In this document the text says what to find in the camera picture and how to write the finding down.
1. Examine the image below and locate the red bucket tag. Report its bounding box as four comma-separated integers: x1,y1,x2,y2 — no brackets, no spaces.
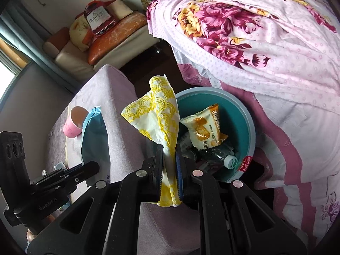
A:
238,156,253,172

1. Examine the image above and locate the yellow patterned napkin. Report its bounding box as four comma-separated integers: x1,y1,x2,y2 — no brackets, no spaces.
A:
121,74,184,208

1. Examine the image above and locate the grey blue curtain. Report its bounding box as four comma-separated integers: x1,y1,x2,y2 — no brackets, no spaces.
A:
0,5,85,93

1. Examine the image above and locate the orange white snack bag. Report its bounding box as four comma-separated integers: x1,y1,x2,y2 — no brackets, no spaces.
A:
180,103,229,152

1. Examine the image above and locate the pink white bedsheet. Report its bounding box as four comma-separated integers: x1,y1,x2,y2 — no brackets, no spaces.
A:
175,61,340,247

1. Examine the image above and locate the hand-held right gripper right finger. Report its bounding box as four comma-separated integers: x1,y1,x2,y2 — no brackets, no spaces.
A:
175,149,307,255

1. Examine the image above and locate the floral pink quilt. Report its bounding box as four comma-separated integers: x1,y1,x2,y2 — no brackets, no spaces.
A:
147,0,340,117

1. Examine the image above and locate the orange seat cushion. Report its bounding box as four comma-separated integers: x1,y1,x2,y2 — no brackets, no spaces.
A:
88,12,148,65

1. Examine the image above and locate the pink paper cup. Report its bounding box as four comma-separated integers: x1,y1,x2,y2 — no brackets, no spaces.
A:
63,106,88,139

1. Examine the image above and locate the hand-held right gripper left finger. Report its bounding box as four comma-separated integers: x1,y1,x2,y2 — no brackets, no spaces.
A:
27,143,164,255

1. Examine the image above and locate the teal plastic bucket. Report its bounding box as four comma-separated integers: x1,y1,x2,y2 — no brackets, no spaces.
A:
174,86,257,184

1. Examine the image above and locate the wooden window frame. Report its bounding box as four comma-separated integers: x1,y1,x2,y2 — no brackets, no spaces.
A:
0,37,27,69

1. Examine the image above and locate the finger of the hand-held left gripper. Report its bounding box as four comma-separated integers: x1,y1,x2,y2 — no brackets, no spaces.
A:
62,161,100,192

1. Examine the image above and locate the green label plastic bottle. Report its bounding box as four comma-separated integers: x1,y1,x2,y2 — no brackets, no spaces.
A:
183,142,238,172

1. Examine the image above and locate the bottle shaped pillow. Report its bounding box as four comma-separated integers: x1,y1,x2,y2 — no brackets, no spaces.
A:
84,1,117,37

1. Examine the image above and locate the teal blue snack bag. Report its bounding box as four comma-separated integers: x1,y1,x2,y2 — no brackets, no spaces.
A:
80,106,112,184

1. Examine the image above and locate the cream leather sofa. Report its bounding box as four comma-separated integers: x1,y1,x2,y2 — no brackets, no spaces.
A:
42,0,160,84

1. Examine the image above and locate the yellow cartoon cushion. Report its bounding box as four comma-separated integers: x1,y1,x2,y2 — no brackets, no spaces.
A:
69,18,92,51

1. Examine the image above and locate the beige pillow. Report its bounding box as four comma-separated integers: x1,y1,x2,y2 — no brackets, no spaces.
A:
108,0,133,22

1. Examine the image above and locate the lilac tablecloth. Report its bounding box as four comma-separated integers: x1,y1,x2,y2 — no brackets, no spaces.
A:
46,64,202,255

